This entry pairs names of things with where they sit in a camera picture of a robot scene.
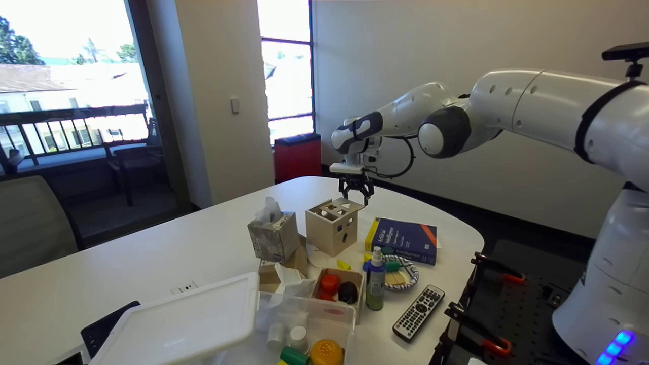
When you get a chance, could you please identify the green toy piece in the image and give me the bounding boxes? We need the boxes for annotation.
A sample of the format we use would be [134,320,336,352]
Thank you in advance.
[280,346,311,365]

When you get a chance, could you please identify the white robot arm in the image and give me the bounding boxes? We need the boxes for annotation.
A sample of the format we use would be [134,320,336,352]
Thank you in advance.
[331,71,649,365]

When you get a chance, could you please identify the small open wooden box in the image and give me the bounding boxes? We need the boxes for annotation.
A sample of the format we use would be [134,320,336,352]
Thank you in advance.
[313,267,364,310]

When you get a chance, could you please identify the red trash bin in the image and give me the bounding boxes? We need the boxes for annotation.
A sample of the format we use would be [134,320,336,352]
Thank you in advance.
[274,134,323,181]

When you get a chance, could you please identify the orange ball toy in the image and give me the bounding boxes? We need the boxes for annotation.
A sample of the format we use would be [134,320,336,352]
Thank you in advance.
[311,339,344,365]

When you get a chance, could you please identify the yellow arch block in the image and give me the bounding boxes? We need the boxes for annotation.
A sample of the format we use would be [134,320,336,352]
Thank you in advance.
[336,259,353,271]

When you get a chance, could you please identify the grey tissue box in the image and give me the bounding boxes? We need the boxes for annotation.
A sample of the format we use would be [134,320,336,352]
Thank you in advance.
[247,196,301,263]

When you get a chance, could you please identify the green rectangular block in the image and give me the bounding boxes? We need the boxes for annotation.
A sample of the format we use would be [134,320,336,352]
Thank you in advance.
[385,259,401,274]

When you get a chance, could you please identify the blue patterned paper plate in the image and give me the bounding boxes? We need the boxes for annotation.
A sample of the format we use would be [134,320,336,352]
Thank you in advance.
[383,255,421,291]

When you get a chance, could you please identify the clear plastic storage bin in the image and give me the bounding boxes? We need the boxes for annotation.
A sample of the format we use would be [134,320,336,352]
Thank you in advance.
[256,294,357,365]

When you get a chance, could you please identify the grey remote control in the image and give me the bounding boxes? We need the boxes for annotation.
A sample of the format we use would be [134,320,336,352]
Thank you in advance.
[392,283,446,343]

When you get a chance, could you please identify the black camera on mount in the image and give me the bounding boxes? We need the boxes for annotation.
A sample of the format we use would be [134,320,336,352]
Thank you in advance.
[603,42,649,81]

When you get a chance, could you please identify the red cylinder block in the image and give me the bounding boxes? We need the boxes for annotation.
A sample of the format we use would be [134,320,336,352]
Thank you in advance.
[319,274,342,300]

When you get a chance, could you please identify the natural wooden blocks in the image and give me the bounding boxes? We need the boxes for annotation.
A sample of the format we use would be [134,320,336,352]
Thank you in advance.
[385,271,408,285]

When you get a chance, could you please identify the black round block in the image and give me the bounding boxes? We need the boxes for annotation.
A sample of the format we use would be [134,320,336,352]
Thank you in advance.
[338,282,359,304]

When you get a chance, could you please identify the dark outdoor chair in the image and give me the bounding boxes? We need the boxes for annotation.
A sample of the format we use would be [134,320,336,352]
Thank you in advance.
[104,118,165,207]

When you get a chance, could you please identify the orange handled clamp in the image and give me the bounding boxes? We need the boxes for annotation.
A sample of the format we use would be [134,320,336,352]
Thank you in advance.
[445,303,513,359]
[470,252,527,285]

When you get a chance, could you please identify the wooden shape sorter box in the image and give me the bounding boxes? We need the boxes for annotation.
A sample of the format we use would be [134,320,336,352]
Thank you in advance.
[306,198,361,255]

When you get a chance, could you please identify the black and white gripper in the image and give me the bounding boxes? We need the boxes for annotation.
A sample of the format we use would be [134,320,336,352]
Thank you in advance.
[329,154,376,204]

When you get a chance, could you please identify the blue hardcover textbook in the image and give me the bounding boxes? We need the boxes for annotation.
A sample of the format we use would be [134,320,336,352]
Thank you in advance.
[366,216,439,266]

